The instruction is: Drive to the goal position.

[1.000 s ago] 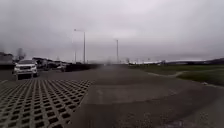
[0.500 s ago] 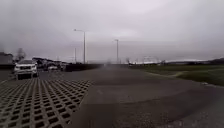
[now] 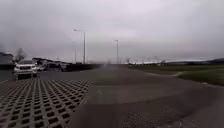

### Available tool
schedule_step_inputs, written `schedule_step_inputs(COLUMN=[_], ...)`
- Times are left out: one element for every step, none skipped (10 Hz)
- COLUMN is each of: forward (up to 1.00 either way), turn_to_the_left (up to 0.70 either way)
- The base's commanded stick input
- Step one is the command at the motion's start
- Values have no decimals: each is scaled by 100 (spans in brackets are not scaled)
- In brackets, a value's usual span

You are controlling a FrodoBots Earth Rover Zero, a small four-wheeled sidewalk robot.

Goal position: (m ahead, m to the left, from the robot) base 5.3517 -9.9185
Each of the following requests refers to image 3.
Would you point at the short street lamp pole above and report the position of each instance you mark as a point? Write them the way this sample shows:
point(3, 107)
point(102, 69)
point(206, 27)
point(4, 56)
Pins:
point(117, 53)

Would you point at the grey asphalt road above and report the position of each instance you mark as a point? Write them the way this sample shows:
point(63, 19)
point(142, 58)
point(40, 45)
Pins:
point(133, 96)

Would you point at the green grass field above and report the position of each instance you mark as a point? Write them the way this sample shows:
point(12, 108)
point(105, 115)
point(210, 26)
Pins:
point(200, 74)

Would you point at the tall street lamp pole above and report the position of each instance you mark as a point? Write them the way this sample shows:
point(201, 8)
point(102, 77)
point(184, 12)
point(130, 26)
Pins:
point(84, 50)

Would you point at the building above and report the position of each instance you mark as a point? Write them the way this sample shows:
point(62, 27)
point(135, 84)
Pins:
point(6, 60)

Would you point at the row of parked vehicles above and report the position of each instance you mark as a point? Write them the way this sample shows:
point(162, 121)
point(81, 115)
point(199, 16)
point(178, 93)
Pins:
point(66, 66)

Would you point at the white car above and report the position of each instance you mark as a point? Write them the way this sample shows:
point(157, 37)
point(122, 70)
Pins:
point(25, 69)

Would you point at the grid paver parking ground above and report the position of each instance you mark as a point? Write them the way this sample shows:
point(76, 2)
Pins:
point(36, 103)

